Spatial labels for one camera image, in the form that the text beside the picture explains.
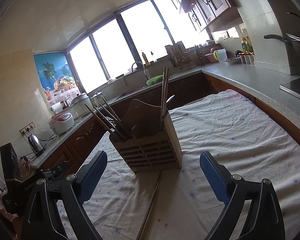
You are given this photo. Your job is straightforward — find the steel chopstick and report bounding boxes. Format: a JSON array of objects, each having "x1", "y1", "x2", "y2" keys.
[
  {"x1": 136, "y1": 171, "x2": 161, "y2": 240},
  {"x1": 160, "y1": 66, "x2": 167, "y2": 126}
]

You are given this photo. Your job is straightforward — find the bamboo chopstick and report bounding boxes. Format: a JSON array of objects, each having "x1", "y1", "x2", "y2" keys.
[
  {"x1": 84, "y1": 103, "x2": 121, "y2": 141},
  {"x1": 100, "y1": 98, "x2": 132, "y2": 140}
]

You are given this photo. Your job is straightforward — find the metal fork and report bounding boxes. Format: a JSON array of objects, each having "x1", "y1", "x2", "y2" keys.
[{"x1": 106, "y1": 116, "x2": 117, "y2": 127}]

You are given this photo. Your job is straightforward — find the kitchen faucet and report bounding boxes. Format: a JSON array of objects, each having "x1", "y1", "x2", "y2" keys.
[{"x1": 131, "y1": 61, "x2": 151, "y2": 81}]

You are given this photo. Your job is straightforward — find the lower wooden cabinets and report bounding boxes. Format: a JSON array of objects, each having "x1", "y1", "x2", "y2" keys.
[{"x1": 31, "y1": 72, "x2": 300, "y2": 171}]

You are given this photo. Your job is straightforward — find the wooden cabinets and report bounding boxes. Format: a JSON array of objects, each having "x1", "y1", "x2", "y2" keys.
[
  {"x1": 171, "y1": 0, "x2": 243, "y2": 32},
  {"x1": 31, "y1": 72, "x2": 300, "y2": 171}
]

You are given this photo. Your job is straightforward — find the steel electric kettle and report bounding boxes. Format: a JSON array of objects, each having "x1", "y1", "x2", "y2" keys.
[{"x1": 27, "y1": 134, "x2": 46, "y2": 157}]

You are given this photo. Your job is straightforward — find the white floral tablecloth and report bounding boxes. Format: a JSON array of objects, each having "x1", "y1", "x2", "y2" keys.
[{"x1": 83, "y1": 90, "x2": 300, "y2": 239}]

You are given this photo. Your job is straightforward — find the white red rice cooker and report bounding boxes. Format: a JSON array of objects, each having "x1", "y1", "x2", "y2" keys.
[{"x1": 49, "y1": 112, "x2": 74, "y2": 135}]

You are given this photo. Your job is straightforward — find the white electric pot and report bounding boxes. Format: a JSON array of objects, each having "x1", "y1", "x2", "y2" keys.
[{"x1": 71, "y1": 93, "x2": 93, "y2": 117}]

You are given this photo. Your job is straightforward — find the wooden utensil holder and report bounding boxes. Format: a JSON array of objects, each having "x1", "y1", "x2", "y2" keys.
[{"x1": 109, "y1": 99, "x2": 182, "y2": 173}]

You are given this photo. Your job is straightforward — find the small white cooker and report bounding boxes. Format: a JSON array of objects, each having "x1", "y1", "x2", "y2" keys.
[{"x1": 90, "y1": 92, "x2": 108, "y2": 107}]

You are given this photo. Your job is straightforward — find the fruit poster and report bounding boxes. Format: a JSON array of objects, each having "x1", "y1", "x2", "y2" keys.
[{"x1": 33, "y1": 52, "x2": 80, "y2": 106}]

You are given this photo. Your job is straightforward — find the metal spoon in holder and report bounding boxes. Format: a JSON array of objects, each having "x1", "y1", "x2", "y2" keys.
[{"x1": 166, "y1": 95, "x2": 175, "y2": 106}]

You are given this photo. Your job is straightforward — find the plate on counter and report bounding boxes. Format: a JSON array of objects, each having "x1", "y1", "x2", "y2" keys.
[{"x1": 223, "y1": 57, "x2": 241, "y2": 64}]

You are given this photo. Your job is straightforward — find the white jug green lid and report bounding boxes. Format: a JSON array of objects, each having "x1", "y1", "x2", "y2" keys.
[{"x1": 213, "y1": 49, "x2": 228, "y2": 63}]

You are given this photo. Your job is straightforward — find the pink lidded container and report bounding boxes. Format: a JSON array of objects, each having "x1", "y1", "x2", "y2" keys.
[{"x1": 204, "y1": 47, "x2": 220, "y2": 63}]

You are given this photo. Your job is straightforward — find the wooden chopstick in holder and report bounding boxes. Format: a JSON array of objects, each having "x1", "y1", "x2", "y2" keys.
[
  {"x1": 160, "y1": 66, "x2": 169, "y2": 125},
  {"x1": 162, "y1": 67, "x2": 170, "y2": 116}
]

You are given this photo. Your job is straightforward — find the yellow oil bottle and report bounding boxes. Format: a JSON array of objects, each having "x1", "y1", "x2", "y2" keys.
[{"x1": 241, "y1": 37, "x2": 249, "y2": 53}]

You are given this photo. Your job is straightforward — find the dish drying rack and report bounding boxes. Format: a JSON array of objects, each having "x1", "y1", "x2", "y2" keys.
[{"x1": 165, "y1": 41, "x2": 193, "y2": 72}]

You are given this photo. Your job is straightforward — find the yellow dish soap bottle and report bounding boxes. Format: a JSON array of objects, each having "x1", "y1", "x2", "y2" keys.
[{"x1": 141, "y1": 51, "x2": 150, "y2": 66}]

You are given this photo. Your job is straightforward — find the black wok with lid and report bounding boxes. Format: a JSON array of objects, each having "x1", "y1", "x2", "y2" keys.
[{"x1": 263, "y1": 11, "x2": 300, "y2": 57}]

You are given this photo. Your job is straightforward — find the upper wooden cabinets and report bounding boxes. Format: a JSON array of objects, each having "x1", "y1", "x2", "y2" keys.
[{"x1": 171, "y1": 0, "x2": 243, "y2": 32}]

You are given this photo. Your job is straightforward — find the wall power socket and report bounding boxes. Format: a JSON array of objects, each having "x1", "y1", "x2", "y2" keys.
[{"x1": 19, "y1": 121, "x2": 36, "y2": 136}]

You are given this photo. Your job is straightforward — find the window frame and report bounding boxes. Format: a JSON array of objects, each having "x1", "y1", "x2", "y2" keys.
[{"x1": 69, "y1": 0, "x2": 211, "y2": 93}]

